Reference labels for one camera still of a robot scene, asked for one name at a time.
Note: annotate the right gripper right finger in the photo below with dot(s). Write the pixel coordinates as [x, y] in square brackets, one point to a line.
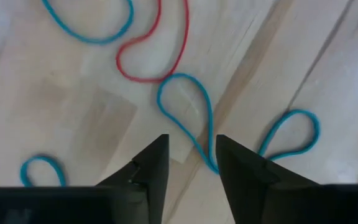
[238, 174]

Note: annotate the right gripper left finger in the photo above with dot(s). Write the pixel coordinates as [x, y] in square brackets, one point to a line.
[154, 168]

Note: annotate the blue rubber band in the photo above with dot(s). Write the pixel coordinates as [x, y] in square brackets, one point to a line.
[95, 40]
[211, 137]
[39, 157]

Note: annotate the red rubber band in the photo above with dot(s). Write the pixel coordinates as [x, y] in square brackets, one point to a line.
[148, 80]

